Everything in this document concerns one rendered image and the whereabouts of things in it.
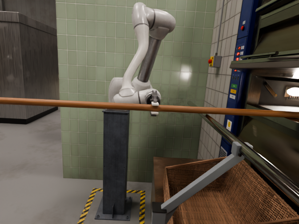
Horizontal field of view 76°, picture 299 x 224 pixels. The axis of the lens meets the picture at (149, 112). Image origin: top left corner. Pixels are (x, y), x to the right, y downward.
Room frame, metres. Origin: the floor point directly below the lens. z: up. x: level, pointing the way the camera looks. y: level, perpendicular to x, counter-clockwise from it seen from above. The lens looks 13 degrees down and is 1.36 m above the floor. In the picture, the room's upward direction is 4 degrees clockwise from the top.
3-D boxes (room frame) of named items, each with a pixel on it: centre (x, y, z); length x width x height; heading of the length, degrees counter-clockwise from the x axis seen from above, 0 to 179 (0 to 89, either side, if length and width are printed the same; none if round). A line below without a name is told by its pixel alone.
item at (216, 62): (1.82, -0.57, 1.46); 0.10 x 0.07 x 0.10; 1
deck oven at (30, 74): (4.79, 3.31, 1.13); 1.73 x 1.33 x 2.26; 2
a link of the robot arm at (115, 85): (1.65, 0.27, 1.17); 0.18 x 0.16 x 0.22; 118
